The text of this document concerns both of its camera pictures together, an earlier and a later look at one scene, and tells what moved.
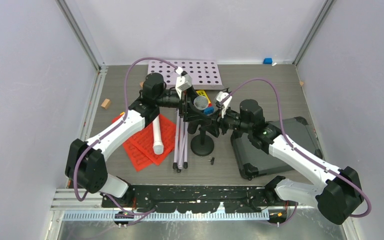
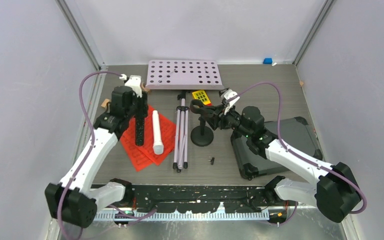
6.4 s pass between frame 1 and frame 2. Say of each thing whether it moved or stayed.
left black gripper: moved
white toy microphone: stayed
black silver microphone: moved
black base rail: stayed
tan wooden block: stayed
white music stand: stayed
